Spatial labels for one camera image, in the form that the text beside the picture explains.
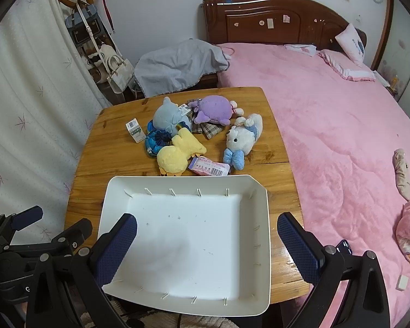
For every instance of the yellow plush toy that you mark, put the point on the yellow plush toy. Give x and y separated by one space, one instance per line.
172 157

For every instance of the pink blanket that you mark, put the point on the pink blanket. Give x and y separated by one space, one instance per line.
328 126

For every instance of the cream plush bag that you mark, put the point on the cream plush bag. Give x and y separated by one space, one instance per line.
100 56

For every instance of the grey cloth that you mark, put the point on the grey cloth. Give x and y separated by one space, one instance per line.
177 65

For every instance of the purple plush toy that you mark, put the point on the purple plush toy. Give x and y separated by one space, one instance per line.
213 107

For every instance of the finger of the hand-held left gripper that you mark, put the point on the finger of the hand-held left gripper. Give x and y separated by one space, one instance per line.
27 217
76 232

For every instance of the white handbag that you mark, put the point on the white handbag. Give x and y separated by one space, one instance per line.
119 73

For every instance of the white patterned curtain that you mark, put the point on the white patterned curtain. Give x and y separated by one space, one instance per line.
27 92

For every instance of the small black device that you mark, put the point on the small black device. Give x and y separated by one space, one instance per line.
344 246

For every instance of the pink frilled pillow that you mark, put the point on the pink frilled pillow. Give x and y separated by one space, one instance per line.
341 63

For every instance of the wardrobe with wooden frame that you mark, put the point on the wardrobe with wooden frame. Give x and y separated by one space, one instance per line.
401 41

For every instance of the plaid fabric bow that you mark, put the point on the plaid fabric bow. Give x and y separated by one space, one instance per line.
210 130

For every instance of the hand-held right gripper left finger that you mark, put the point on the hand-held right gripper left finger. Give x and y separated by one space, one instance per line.
119 247

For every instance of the dark blue hair scrunchie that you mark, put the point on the dark blue hair scrunchie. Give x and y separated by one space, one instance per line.
155 141

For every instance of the light blue pony plush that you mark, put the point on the light blue pony plush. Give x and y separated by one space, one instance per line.
169 118

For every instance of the dark blue handbag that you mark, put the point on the dark blue handbag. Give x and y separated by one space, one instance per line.
83 27

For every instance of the patterned floor mat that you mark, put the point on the patterned floor mat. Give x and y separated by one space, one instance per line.
147 316

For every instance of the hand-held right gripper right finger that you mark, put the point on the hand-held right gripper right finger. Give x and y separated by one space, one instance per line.
298 249

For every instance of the brown wooden headboard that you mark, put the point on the brown wooden headboard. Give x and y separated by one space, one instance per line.
276 13

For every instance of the small white block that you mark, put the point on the small white block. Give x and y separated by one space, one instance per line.
403 283

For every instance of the wooden bedside cabinet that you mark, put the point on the wooden bedside cabinet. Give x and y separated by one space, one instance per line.
206 80

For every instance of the white plush cat blue bow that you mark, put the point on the white plush cat blue bow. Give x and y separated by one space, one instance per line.
239 138

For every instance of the white pillow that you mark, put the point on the white pillow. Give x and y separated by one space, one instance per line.
350 42

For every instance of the orange bottle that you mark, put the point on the orange bottle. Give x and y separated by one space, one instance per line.
394 82

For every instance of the pink white box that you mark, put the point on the pink white box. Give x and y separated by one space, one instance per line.
208 167

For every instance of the white pink folded cloth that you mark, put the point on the white pink folded cloth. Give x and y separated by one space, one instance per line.
300 48

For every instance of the small white green box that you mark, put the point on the small white green box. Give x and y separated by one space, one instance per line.
135 131

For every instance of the white plastic tray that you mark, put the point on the white plastic tray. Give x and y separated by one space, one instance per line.
191 239

